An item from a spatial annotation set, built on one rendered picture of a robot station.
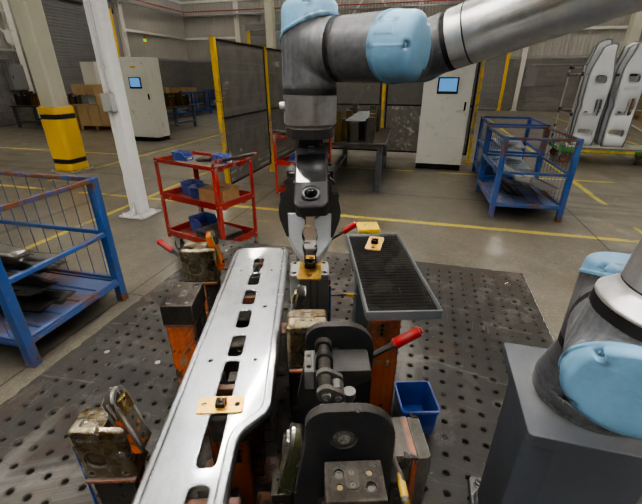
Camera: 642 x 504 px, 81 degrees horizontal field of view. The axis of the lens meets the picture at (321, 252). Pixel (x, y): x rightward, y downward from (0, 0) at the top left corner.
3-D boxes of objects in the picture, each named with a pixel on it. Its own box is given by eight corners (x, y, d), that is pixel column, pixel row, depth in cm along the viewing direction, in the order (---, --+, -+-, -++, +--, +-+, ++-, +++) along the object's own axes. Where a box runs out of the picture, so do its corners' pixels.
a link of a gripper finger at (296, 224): (307, 251, 66) (310, 200, 62) (305, 266, 61) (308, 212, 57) (290, 249, 66) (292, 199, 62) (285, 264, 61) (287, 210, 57)
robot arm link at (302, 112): (336, 96, 49) (274, 95, 49) (336, 132, 51) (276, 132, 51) (336, 94, 55) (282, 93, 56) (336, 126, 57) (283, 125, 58)
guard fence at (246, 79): (298, 153, 833) (295, 52, 748) (304, 154, 829) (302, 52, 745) (223, 197, 532) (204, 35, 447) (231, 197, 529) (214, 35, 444)
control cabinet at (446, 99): (414, 168, 698) (431, 14, 594) (415, 162, 744) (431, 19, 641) (459, 171, 679) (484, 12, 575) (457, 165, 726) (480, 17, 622)
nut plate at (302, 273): (301, 256, 65) (300, 250, 65) (322, 256, 65) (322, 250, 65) (296, 280, 58) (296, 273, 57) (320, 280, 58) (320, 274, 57)
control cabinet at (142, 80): (133, 140, 1007) (111, 36, 903) (146, 137, 1054) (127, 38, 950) (159, 141, 989) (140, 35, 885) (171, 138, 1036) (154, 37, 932)
